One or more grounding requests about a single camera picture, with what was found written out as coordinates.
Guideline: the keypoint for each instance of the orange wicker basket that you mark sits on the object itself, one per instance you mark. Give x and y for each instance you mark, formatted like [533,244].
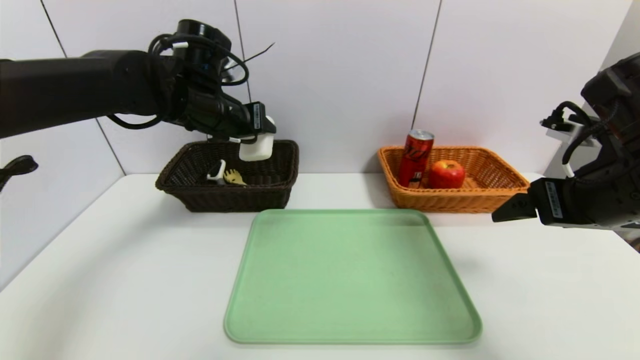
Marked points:
[450,200]

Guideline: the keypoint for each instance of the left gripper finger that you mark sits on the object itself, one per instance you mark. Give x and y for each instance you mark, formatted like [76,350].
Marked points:
[250,138]

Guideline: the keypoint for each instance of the white soap bar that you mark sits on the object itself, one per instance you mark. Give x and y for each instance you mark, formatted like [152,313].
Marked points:
[256,150]

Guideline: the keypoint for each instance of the thin black zip tie tail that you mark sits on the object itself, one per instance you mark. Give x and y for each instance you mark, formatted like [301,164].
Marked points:
[257,52]

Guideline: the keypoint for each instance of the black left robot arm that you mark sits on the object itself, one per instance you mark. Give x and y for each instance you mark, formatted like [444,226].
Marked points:
[75,90]

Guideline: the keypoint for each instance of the red soda can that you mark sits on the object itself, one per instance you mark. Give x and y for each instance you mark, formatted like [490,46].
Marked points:
[415,160]

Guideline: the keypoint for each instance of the red apple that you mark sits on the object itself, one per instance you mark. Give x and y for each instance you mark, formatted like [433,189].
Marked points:
[447,175]

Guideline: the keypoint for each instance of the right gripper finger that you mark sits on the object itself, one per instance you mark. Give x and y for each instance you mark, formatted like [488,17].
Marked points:
[515,209]

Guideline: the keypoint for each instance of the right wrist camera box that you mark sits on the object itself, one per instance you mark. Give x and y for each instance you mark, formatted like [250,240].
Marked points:
[570,127]

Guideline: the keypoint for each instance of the dark brown wicker basket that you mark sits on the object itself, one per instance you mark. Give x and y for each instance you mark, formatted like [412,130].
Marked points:
[225,197]

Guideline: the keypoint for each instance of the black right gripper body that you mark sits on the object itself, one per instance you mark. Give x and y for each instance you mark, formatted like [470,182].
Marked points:
[553,199]

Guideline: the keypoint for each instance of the light green plastic tray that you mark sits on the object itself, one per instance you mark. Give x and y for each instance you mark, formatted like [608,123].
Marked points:
[350,280]

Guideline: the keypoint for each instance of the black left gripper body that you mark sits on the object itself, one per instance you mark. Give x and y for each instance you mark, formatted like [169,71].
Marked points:
[257,117]

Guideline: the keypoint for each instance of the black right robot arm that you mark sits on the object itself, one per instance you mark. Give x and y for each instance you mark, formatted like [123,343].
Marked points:
[617,150]

